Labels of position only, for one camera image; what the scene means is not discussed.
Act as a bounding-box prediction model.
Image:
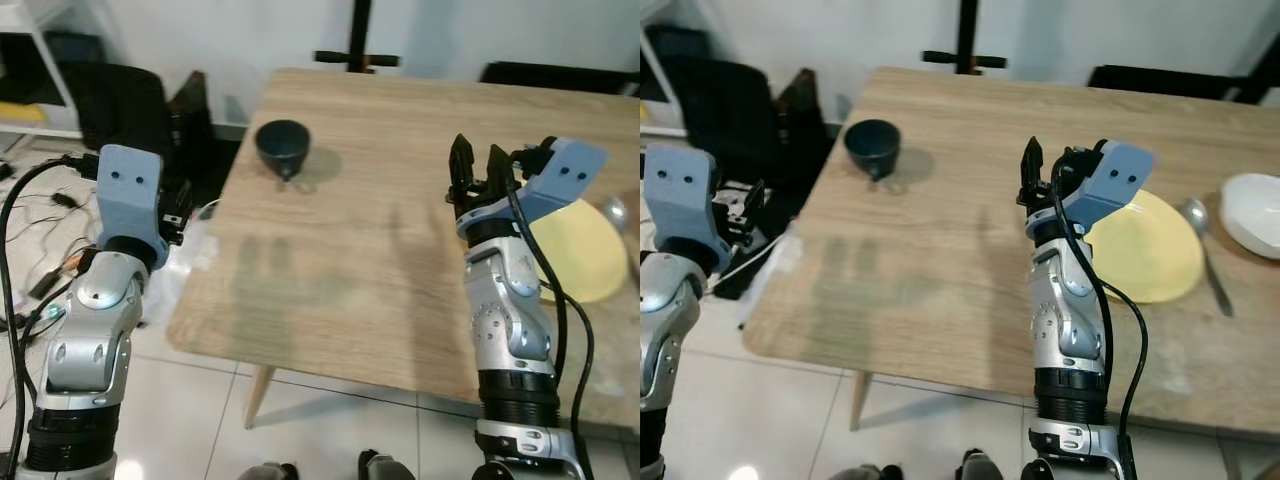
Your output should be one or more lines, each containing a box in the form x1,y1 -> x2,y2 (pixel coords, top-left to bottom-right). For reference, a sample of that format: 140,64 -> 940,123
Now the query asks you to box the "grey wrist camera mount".
94,144 -> 168,247
518,137 -> 609,226
642,143 -> 736,273
1065,140 -> 1155,236

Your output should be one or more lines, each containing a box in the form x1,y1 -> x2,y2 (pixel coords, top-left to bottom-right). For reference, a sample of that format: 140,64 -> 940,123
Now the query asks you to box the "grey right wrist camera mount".
1065,140 -> 1155,236
518,137 -> 609,226

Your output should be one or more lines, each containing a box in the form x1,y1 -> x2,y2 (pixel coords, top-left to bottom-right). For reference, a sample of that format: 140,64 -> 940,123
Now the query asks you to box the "black chair back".
480,60 -> 641,98
1087,40 -> 1280,106

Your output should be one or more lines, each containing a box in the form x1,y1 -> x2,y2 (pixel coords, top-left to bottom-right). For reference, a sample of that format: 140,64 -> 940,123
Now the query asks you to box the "light wooden table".
742,65 -> 1280,438
165,67 -> 641,433

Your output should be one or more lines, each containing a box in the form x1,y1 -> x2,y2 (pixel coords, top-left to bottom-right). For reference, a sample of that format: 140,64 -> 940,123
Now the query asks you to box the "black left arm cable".
0,153 -> 103,476

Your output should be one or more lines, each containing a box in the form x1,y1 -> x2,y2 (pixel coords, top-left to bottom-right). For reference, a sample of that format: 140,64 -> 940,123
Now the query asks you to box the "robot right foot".
958,450 -> 1013,480
357,450 -> 416,480

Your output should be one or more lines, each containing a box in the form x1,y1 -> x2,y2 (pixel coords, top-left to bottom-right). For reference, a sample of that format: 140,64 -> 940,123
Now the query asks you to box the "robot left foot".
828,462 -> 906,480
235,461 -> 301,480

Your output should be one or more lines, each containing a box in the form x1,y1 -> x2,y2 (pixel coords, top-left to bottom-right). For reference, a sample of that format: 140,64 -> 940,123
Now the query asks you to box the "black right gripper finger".
486,145 -> 514,196
449,133 -> 477,196
1019,137 -> 1045,197
1056,148 -> 1084,195

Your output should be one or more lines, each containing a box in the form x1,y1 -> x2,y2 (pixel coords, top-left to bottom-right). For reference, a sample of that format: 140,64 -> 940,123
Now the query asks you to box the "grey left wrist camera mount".
642,143 -> 736,273
94,144 -> 168,247

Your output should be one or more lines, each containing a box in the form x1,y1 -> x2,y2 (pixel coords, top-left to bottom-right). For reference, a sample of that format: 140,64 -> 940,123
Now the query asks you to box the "white bowl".
1219,172 -> 1280,262

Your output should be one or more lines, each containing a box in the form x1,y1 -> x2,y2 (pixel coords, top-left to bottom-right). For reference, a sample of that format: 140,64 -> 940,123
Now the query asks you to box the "dark blue bowl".
843,118 -> 902,184
254,119 -> 314,184

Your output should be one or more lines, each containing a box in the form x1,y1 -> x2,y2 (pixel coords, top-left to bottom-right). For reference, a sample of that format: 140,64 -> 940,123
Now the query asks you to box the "black stand with crossbar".
921,0 -> 1008,77
314,0 -> 401,76

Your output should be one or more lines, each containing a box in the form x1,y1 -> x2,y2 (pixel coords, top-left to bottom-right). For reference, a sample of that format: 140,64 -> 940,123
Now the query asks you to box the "black office chair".
660,55 -> 846,216
60,62 -> 241,211

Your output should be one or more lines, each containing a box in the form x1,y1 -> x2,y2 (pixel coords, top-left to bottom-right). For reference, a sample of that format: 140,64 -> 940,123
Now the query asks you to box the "yellow plate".
1084,189 -> 1205,305
524,197 -> 630,305

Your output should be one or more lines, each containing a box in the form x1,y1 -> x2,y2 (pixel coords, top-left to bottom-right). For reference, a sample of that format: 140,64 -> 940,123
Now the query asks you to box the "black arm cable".
0,153 -> 103,476
1048,160 -> 1149,480
505,165 -> 598,480

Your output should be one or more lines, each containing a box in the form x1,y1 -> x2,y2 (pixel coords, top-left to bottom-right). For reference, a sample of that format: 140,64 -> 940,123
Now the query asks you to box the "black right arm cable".
1048,160 -> 1149,480
505,165 -> 598,480

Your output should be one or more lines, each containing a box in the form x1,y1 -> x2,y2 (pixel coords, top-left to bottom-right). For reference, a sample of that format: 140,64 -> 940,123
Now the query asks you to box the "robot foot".
357,450 -> 416,480
958,450 -> 1013,480
828,462 -> 906,480
235,461 -> 301,480

